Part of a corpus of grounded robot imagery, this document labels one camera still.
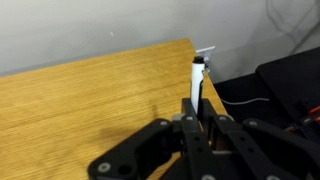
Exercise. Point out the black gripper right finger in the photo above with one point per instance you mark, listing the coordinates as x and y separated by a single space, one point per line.
266 140

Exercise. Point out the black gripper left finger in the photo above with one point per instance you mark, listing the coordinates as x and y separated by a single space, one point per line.
140 146

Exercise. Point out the orange black clamp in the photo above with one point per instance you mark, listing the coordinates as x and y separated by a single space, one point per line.
315 112

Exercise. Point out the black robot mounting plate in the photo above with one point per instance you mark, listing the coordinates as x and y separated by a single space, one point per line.
286 80

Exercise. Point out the white table clamp bracket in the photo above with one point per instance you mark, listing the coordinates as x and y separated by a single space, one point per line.
208 53

